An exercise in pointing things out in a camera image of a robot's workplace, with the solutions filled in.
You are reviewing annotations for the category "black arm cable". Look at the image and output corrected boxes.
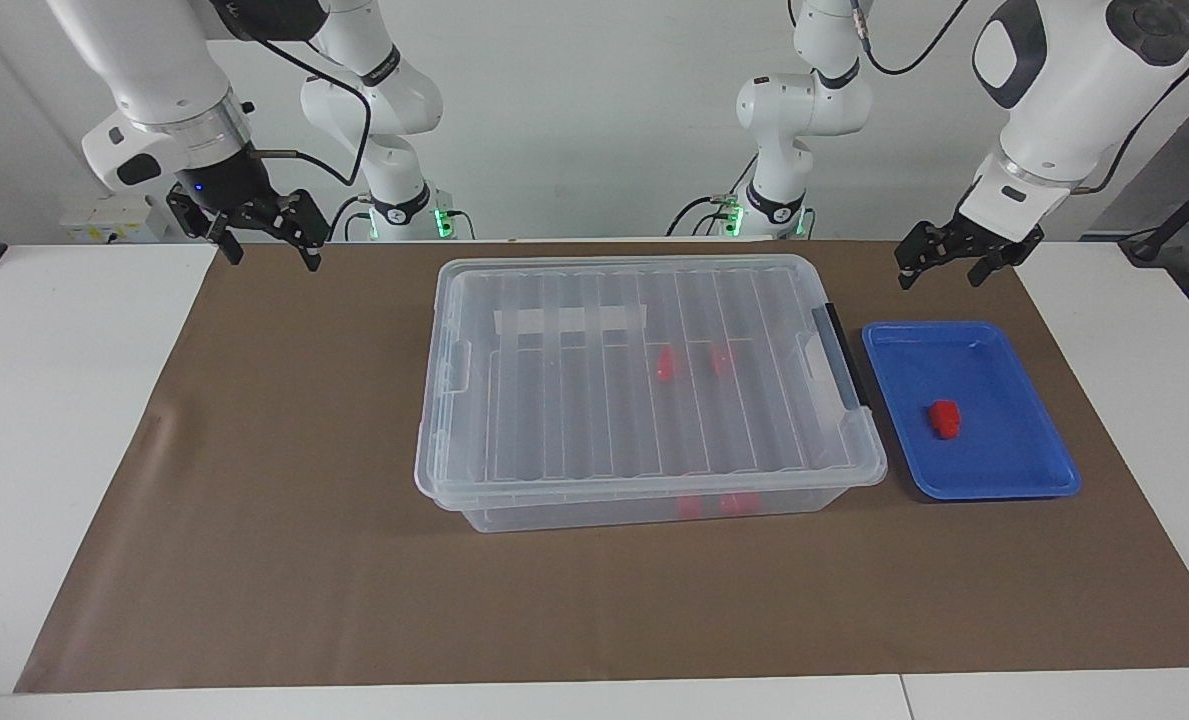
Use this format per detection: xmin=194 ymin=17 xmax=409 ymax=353
xmin=209 ymin=0 xmax=373 ymax=191
xmin=849 ymin=0 xmax=1189 ymax=196

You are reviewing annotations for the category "brown paper table mat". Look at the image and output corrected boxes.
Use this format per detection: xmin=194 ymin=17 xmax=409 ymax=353
xmin=14 ymin=240 xmax=1189 ymax=694

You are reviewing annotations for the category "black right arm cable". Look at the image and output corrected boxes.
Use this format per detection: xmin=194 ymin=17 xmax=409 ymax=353
xmin=209 ymin=0 xmax=373 ymax=191

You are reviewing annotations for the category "black stand pole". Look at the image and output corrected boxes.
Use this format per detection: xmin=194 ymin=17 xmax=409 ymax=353
xmin=1119 ymin=160 xmax=1189 ymax=266

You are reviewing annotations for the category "black box latch handle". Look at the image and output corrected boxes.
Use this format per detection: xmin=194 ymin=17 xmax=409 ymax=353
xmin=812 ymin=303 xmax=871 ymax=411

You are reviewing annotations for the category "white label strip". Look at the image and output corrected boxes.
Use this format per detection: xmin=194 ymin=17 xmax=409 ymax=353
xmin=494 ymin=305 xmax=648 ymax=337

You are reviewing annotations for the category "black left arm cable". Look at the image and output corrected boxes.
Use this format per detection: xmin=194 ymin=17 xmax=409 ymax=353
xmin=849 ymin=0 xmax=1189 ymax=196

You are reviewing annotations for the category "black base cable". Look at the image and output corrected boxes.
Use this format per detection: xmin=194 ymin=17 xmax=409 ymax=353
xmin=666 ymin=150 xmax=760 ymax=238
xmin=326 ymin=193 xmax=375 ymax=242

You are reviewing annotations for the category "blue plastic tray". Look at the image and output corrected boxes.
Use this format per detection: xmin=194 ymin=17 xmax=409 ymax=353
xmin=862 ymin=320 xmax=1083 ymax=501

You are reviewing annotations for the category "clear plastic box lid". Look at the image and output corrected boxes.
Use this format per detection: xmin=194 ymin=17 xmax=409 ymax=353
xmin=414 ymin=254 xmax=888 ymax=511

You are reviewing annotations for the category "white power strip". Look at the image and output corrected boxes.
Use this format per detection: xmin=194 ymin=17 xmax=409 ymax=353
xmin=59 ymin=195 xmax=170 ymax=244

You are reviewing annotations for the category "clear plastic storage box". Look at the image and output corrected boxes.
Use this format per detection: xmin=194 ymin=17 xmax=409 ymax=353
xmin=414 ymin=254 xmax=888 ymax=533

